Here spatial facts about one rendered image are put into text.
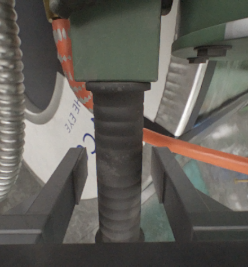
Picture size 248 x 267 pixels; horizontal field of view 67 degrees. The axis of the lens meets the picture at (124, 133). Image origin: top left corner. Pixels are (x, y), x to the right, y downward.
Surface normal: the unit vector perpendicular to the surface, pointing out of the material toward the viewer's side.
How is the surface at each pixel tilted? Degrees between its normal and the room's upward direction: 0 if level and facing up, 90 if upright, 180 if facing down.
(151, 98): 90
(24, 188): 0
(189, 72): 89
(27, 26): 42
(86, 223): 0
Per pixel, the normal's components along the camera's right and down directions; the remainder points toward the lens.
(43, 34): 0.73, 0.35
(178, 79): -0.66, 0.29
